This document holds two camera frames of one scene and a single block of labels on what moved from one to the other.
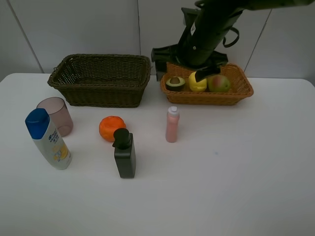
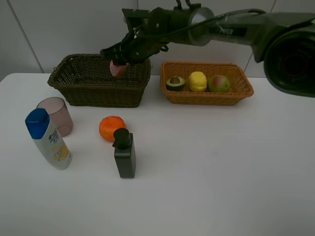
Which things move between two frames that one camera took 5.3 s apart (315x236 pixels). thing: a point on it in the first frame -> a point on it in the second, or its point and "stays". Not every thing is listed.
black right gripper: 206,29 -> 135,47
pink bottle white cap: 173,122 -> 118,71
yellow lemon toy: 197,86 stays
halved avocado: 175,84 stays
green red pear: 218,83 stays
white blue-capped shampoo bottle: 50,145 stays
